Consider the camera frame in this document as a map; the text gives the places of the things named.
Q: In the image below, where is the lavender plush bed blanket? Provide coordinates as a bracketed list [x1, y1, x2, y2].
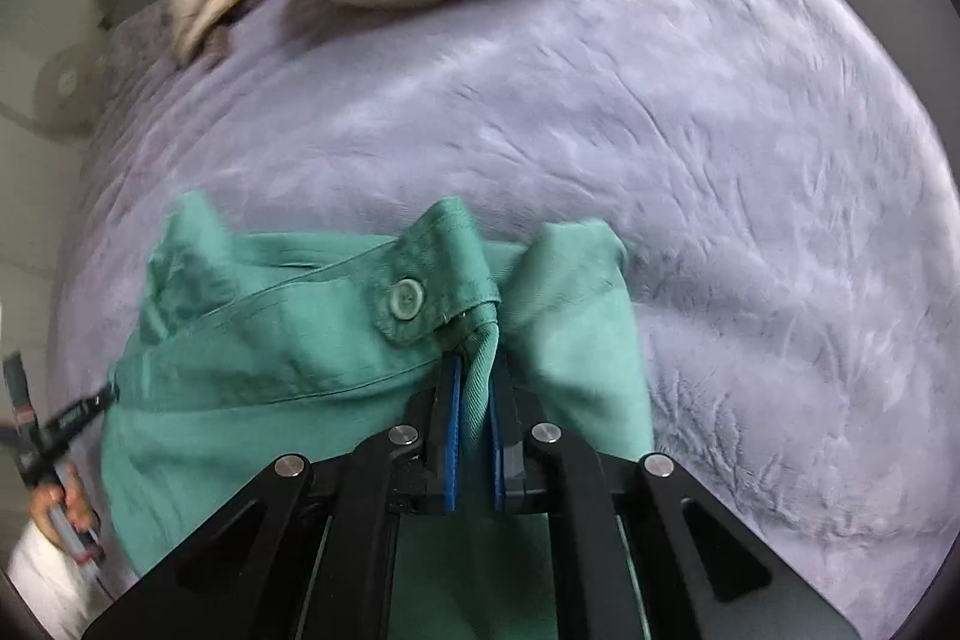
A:
[49, 0, 958, 638]

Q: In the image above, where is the white standing fan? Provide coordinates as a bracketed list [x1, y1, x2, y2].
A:
[34, 41, 104, 140]

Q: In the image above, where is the green garment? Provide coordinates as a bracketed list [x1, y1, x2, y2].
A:
[101, 193, 654, 638]

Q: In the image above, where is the person's left hand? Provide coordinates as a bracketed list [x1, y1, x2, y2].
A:
[29, 463, 99, 555]

